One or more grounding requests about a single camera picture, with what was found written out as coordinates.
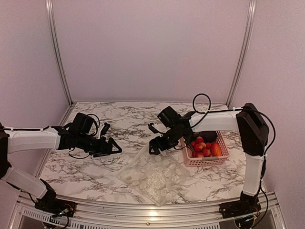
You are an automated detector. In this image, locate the left aluminium frame post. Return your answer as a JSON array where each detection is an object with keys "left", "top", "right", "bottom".
[{"left": 45, "top": 0, "right": 73, "bottom": 104}]

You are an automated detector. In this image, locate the aluminium frame post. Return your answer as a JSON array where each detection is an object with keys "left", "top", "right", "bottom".
[
  {"left": 45, "top": 0, "right": 73, "bottom": 104},
  {"left": 226, "top": 0, "right": 257, "bottom": 107}
]

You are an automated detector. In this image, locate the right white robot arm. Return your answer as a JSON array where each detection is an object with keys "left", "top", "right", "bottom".
[{"left": 148, "top": 103, "right": 269, "bottom": 214}]

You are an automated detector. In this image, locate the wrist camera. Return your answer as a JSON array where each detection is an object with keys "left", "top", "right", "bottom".
[
  {"left": 148, "top": 106, "right": 183, "bottom": 136},
  {"left": 68, "top": 113, "right": 110, "bottom": 140}
]

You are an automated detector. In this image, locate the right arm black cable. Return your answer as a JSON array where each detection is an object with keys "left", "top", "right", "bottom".
[{"left": 192, "top": 93, "right": 277, "bottom": 158}]

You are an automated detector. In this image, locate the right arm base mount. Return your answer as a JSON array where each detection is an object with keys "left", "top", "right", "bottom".
[{"left": 219, "top": 200, "right": 261, "bottom": 219}]

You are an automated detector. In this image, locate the pink plastic basket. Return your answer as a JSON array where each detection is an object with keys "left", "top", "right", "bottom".
[{"left": 180, "top": 131, "right": 229, "bottom": 167}]

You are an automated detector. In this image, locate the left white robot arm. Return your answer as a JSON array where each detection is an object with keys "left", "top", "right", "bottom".
[{"left": 0, "top": 124, "right": 122, "bottom": 212}]

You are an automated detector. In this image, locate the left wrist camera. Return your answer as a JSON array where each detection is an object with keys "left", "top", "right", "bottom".
[{"left": 68, "top": 113, "right": 110, "bottom": 140}]

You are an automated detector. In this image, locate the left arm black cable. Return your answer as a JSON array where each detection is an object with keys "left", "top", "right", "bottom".
[{"left": 68, "top": 147, "right": 93, "bottom": 159}]

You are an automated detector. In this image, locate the red cherry bunch toy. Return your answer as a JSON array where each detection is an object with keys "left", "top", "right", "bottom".
[{"left": 190, "top": 136, "right": 212, "bottom": 158}]

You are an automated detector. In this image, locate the clear zip top bag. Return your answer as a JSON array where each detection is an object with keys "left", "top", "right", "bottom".
[{"left": 116, "top": 144, "right": 190, "bottom": 206}]

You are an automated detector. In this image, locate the curved aluminium front rail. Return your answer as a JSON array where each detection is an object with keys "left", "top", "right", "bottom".
[{"left": 7, "top": 191, "right": 288, "bottom": 229}]

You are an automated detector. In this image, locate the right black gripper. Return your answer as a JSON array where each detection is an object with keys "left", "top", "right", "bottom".
[{"left": 148, "top": 127, "right": 184, "bottom": 155}]

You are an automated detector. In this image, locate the right aluminium frame post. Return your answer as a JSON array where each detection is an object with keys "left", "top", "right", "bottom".
[{"left": 226, "top": 0, "right": 257, "bottom": 107}]

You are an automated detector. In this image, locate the purple eggplant toy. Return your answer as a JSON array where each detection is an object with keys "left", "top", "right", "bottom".
[{"left": 199, "top": 131, "right": 217, "bottom": 143}]

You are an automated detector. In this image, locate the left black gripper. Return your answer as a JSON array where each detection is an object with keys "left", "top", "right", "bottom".
[{"left": 76, "top": 133, "right": 122, "bottom": 157}]

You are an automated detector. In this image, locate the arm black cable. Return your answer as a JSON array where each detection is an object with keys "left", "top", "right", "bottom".
[
  {"left": 192, "top": 93, "right": 277, "bottom": 158},
  {"left": 68, "top": 147, "right": 93, "bottom": 159}
]

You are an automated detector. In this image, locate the orange red mango toy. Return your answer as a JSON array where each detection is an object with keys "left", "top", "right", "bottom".
[{"left": 211, "top": 142, "right": 222, "bottom": 157}]

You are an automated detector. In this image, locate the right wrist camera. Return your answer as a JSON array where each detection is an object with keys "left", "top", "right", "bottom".
[{"left": 148, "top": 106, "right": 183, "bottom": 136}]

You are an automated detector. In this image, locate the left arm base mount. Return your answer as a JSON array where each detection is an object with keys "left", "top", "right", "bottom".
[{"left": 34, "top": 198, "right": 76, "bottom": 218}]

